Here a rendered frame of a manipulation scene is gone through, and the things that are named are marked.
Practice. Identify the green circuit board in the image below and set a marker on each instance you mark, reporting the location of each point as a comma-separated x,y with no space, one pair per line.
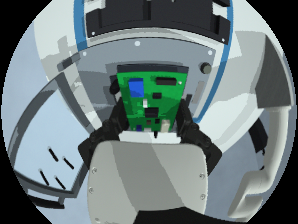
151,98

